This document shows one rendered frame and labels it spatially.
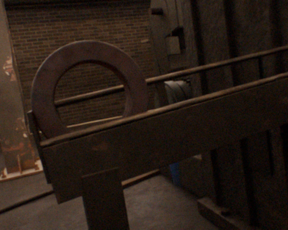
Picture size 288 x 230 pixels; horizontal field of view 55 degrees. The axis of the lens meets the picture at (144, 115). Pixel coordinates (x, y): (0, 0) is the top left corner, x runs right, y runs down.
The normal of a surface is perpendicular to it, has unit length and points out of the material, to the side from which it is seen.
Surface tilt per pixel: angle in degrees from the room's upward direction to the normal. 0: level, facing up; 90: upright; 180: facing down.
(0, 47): 90
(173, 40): 90
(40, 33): 90
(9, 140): 90
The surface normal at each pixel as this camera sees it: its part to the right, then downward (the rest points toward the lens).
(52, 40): 0.33, 0.05
